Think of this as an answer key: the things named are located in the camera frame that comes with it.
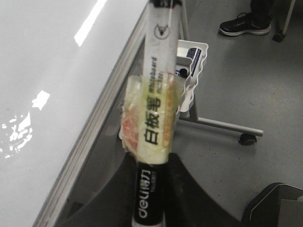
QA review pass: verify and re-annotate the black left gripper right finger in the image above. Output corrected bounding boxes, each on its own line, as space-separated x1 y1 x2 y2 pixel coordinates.
165 153 239 227

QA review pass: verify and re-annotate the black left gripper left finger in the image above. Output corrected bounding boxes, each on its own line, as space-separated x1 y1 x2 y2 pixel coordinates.
57 152 136 227

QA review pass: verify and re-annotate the taped black whiteboard marker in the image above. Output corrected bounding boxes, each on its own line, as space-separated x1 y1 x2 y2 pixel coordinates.
132 0 182 227

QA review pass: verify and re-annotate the grey whiteboard stand leg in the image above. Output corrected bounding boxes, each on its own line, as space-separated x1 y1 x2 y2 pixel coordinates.
179 1 263 137

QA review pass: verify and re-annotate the white whiteboard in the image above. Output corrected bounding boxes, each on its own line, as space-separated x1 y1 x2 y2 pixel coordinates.
0 0 147 227

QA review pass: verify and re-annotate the dark chair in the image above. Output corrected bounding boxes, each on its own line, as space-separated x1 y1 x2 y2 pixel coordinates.
241 183 303 227

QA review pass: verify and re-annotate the black caster wheel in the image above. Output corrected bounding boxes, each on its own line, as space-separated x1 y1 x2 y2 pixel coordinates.
239 133 257 146

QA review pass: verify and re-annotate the black capped marker middle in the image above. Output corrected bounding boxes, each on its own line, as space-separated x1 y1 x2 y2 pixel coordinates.
175 68 187 79

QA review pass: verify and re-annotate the white plastic marker tray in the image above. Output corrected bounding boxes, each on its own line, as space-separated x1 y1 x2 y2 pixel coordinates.
176 40 208 118

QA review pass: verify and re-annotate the blue capped marker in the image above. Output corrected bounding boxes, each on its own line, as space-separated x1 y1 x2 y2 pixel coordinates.
187 48 202 77

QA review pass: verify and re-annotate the black sneaker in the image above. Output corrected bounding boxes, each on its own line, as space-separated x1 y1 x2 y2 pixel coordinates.
219 12 272 36

